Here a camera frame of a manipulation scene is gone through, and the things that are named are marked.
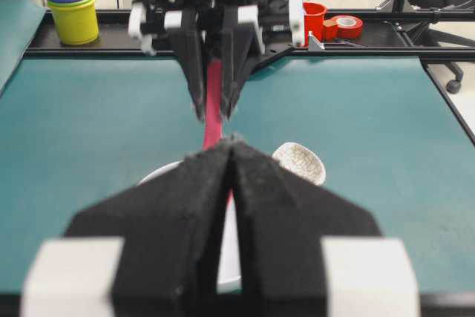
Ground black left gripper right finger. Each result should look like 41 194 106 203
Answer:
230 141 381 316

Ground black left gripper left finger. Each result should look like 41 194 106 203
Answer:
65 139 232 316

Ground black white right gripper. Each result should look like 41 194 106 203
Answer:
128 0 304 121

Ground pink ceramic spoon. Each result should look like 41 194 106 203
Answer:
202 60 235 203

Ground speckled white spoon rest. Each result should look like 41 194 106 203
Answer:
272 142 327 186

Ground white ceramic bowl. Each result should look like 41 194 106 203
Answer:
136 160 243 294

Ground red plastic cup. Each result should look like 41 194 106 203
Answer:
303 1 327 47

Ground red tape roll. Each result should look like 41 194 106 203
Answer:
322 15 364 41

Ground stacked yellow green blue cups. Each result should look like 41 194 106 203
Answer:
47 0 99 45

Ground small metal corner bracket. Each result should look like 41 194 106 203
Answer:
308 31 325 52

